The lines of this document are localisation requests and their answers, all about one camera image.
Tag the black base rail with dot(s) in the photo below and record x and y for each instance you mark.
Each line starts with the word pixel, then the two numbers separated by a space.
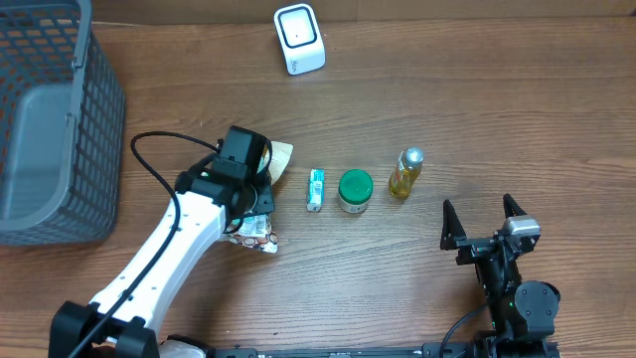
pixel 427 350

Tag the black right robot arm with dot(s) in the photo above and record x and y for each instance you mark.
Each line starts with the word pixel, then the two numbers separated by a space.
pixel 522 311

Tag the brown snack packet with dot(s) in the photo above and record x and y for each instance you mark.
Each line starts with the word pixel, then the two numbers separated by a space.
pixel 256 232

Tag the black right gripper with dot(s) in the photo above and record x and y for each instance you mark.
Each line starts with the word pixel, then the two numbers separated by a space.
pixel 483 248

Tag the green lid white jar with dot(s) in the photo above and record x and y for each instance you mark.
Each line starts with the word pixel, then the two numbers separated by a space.
pixel 355 190

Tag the yellow liquid bottle silver cap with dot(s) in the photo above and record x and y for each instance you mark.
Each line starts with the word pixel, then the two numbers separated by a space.
pixel 408 168

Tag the white barcode scanner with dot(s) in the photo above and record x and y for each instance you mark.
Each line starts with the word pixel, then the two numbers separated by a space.
pixel 300 39

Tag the small teal white box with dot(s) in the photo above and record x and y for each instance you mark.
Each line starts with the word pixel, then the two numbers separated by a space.
pixel 315 195

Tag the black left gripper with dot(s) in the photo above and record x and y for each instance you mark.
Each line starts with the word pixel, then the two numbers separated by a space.
pixel 265 199

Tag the grey plastic shopping basket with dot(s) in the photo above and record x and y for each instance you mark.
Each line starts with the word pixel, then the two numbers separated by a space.
pixel 62 122

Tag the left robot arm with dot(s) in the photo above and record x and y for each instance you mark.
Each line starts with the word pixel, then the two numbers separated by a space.
pixel 208 201

